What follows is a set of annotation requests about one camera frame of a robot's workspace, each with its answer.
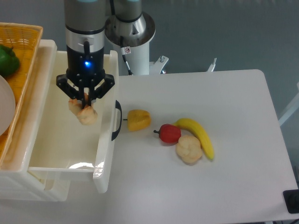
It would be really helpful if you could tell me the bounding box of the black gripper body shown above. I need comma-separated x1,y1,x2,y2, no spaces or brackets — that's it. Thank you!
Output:
56,47,115,101

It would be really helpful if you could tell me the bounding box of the square bread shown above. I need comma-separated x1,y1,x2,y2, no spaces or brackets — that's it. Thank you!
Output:
68,98,98,126

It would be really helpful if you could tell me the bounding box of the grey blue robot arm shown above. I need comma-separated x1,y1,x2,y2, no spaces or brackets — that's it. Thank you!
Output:
57,0,155,109

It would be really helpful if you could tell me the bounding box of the white upper drawer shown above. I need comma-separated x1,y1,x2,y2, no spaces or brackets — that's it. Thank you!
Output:
28,51,119,193

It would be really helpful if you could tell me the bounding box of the white drawer cabinet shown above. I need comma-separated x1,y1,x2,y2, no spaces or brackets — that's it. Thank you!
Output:
0,40,70,202

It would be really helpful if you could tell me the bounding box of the round bread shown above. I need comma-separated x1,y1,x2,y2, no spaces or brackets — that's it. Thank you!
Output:
176,135,203,164

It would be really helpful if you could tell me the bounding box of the yellow bell pepper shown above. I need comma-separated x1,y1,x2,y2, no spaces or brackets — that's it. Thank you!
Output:
124,109,151,132

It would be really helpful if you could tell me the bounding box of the yellow woven basket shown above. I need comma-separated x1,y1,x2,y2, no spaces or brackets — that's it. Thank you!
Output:
0,22,43,162

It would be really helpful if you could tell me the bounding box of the white plate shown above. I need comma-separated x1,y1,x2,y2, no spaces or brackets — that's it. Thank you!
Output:
0,76,15,135

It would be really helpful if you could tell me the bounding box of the green bell pepper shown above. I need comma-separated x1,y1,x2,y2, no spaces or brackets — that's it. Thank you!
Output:
0,44,20,77

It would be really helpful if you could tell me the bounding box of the red bell pepper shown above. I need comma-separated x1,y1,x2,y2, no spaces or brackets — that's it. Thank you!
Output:
153,124,181,144

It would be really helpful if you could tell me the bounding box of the yellow banana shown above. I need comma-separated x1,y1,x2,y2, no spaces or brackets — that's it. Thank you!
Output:
173,118,214,161

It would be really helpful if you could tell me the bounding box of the black device at table edge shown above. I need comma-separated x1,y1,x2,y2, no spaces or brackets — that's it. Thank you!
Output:
283,189,299,214

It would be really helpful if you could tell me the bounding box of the black drawer handle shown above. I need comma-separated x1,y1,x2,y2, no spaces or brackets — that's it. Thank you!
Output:
111,100,123,141

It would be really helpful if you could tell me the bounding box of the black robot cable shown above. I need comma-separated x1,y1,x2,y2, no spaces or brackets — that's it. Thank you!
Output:
119,35,134,76

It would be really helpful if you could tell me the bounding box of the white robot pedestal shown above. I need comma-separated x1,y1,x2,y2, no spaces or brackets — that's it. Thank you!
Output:
105,12,156,76

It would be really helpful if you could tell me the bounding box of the white table clamp bracket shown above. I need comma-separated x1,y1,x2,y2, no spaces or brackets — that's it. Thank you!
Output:
149,56,169,75

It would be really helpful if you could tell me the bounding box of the white frame at right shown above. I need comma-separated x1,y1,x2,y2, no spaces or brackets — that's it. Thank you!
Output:
278,83,299,127

